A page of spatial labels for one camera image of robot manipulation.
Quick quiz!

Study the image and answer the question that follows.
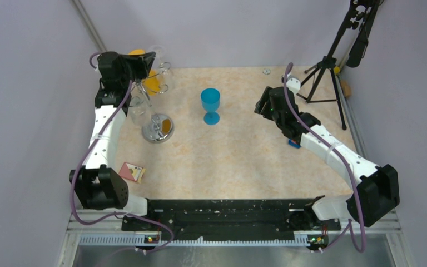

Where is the chrome wine glass rack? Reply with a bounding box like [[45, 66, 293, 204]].
[[131, 76, 175, 143]]

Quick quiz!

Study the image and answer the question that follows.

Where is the blue plastic wine glass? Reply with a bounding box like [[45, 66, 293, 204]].
[[200, 88, 221, 125]]

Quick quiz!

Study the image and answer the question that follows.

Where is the clear tall wine glass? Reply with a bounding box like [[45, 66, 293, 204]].
[[149, 44, 173, 92]]

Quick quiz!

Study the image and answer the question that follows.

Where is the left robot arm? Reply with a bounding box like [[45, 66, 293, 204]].
[[69, 51, 156, 216]]

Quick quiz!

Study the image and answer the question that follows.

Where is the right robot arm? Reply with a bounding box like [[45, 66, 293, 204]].
[[255, 86, 400, 229]]

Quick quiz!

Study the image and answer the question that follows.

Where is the orange plastic wine glass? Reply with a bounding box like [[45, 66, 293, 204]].
[[129, 48, 161, 96]]

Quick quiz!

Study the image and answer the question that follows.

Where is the red triangular card box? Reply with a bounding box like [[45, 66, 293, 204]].
[[118, 162, 146, 183]]

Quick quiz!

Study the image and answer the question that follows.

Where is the small metal washer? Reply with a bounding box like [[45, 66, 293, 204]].
[[262, 68, 271, 75]]

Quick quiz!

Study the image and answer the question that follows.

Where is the blue orange toy block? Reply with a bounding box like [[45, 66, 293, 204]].
[[288, 140, 301, 149]]

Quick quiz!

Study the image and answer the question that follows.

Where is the black tripod stand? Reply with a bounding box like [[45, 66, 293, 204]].
[[298, 0, 382, 130]]

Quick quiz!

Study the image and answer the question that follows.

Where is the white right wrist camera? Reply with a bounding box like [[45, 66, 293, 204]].
[[282, 73, 301, 95]]

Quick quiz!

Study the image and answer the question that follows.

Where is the black base frame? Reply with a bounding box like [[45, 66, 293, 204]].
[[121, 199, 341, 241]]

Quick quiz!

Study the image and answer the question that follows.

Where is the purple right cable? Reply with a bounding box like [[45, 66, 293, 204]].
[[282, 62, 367, 253]]

